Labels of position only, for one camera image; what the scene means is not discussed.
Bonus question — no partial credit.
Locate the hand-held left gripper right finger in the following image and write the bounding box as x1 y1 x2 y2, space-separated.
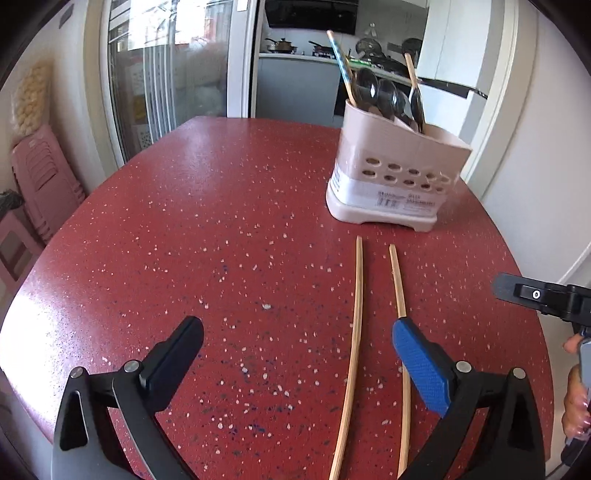
392 318 548 480

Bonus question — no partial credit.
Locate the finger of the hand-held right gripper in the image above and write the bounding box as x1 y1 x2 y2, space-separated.
492 272 573 319

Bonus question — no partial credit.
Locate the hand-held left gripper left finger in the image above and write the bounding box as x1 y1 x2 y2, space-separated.
52 316 205 480

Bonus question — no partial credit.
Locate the plain bamboo chopstick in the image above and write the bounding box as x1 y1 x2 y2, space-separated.
329 236 365 480
389 244 413 479

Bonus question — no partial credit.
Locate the beige plastic utensil holder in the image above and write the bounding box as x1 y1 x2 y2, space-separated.
326 99 472 230

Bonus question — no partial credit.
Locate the large dark metal spoon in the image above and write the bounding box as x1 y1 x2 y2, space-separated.
355 68 380 112

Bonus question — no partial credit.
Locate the patterned wooden chopstick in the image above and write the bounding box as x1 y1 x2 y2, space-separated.
404 54 422 95
326 30 359 108

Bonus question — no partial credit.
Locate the person's right hand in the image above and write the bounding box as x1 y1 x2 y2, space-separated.
562 332 591 437

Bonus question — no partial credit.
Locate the single pink plastic stool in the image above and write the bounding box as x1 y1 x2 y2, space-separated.
0 208 47 289

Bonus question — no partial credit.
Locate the stack of pink plastic stools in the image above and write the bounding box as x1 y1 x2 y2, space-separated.
10 124 88 245

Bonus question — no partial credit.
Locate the dark wok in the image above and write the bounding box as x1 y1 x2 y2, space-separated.
355 37 385 62

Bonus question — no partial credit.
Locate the sliding glass door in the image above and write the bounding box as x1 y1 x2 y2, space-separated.
85 0 259 160

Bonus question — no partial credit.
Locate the cream bubble bag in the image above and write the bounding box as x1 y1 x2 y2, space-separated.
9 60 54 139

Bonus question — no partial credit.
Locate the kitchen counter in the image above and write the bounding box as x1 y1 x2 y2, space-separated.
257 48 489 132

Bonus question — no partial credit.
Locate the black range hood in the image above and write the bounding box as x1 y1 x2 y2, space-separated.
264 0 359 35

